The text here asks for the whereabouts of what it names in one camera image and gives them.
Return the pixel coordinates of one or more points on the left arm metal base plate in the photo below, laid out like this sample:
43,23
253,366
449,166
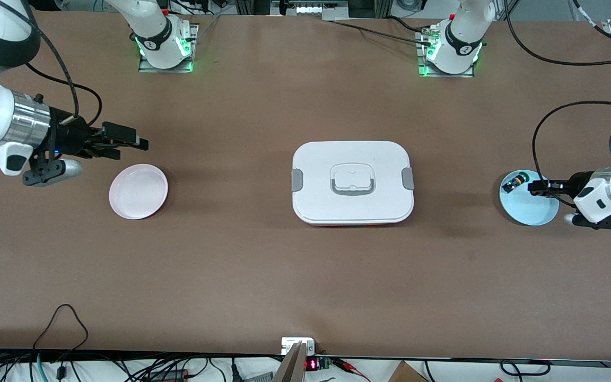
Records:
425,71

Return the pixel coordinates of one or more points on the brown cardboard piece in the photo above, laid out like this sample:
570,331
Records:
406,374

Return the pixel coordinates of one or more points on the green push button switch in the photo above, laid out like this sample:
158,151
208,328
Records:
512,184

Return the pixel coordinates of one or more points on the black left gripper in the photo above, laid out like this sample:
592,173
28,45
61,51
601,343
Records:
575,184

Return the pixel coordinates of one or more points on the light blue round plate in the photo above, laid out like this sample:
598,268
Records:
528,209

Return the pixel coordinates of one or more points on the brown wooden stick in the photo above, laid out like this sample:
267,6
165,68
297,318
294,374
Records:
292,366

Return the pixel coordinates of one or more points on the pink round plate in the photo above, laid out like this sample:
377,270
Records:
138,192

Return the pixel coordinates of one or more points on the black table edge rail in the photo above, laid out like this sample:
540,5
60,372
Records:
443,359

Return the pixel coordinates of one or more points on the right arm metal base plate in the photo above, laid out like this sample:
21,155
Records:
146,66

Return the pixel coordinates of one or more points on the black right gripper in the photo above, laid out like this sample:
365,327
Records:
68,137

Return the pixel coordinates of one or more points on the red digit display module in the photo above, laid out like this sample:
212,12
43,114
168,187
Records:
313,364

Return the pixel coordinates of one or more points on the white lidded container grey latches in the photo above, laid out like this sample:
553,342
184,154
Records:
353,204

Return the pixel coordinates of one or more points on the small white box device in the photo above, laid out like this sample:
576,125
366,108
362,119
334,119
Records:
290,344

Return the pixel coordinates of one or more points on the red clip leads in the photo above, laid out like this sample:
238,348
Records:
350,367

